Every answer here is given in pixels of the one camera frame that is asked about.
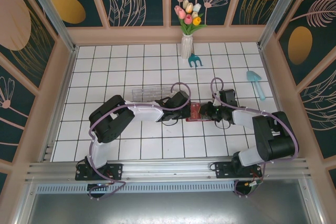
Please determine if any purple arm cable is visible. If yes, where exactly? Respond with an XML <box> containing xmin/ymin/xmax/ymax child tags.
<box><xmin>211</xmin><ymin>77</ymin><xmax>300</xmax><ymax>199</ymax></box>
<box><xmin>88</xmin><ymin>81</ymin><xmax>193</xmax><ymax>201</ymax></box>

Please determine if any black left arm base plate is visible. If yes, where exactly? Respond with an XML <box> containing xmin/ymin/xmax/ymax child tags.
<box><xmin>75</xmin><ymin>163</ymin><xmax>124</xmax><ymax>182</ymax></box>

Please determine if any red card holder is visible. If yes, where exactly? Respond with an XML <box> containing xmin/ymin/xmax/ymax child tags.
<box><xmin>185</xmin><ymin>101</ymin><xmax>219</xmax><ymax>123</ymax></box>

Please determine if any clear plastic organizer box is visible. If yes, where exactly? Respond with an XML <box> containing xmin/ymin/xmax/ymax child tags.
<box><xmin>131</xmin><ymin>86</ymin><xmax>174</xmax><ymax>103</ymax></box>

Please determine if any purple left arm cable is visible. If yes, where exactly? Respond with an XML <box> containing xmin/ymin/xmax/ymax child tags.
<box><xmin>88</xmin><ymin>81</ymin><xmax>193</xmax><ymax>201</ymax></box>

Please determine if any red credit card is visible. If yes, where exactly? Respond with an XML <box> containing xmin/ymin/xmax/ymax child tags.
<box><xmin>190</xmin><ymin>103</ymin><xmax>202</xmax><ymax>120</ymax></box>

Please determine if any white ribbed vase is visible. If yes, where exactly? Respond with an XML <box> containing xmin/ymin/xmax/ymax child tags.
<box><xmin>181</xmin><ymin>33</ymin><xmax>194</xmax><ymax>60</ymax></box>

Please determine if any pastel tulip bouquet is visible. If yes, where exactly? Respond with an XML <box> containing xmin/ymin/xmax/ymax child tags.
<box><xmin>174</xmin><ymin>0</ymin><xmax>208</xmax><ymax>36</ymax></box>

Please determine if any light blue plastic shovel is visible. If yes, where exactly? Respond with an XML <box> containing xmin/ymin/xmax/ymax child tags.
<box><xmin>246</xmin><ymin>70</ymin><xmax>266</xmax><ymax>101</ymax></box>

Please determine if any teal hand rake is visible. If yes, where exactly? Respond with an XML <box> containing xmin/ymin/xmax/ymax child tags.
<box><xmin>187</xmin><ymin>53</ymin><xmax>204</xmax><ymax>68</ymax></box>

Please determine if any aluminium mounting rail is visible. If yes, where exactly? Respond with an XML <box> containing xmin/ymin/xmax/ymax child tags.
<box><xmin>25</xmin><ymin>157</ymin><xmax>312</xmax><ymax>183</ymax></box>

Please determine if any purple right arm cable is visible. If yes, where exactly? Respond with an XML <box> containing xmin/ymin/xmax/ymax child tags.
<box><xmin>211</xmin><ymin>77</ymin><xmax>300</xmax><ymax>199</ymax></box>

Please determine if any slotted grey cable duct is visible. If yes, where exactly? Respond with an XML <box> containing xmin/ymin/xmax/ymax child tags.
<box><xmin>35</xmin><ymin>181</ymin><xmax>236</xmax><ymax>194</ymax></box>

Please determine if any aluminium frame post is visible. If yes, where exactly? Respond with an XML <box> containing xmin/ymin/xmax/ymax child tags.
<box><xmin>20</xmin><ymin>0</ymin><xmax>80</xmax><ymax>53</ymax></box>
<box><xmin>257</xmin><ymin>0</ymin><xmax>307</xmax><ymax>49</ymax></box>

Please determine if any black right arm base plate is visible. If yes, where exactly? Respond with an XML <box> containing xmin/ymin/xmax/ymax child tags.
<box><xmin>214</xmin><ymin>160</ymin><xmax>264</xmax><ymax>180</ymax></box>

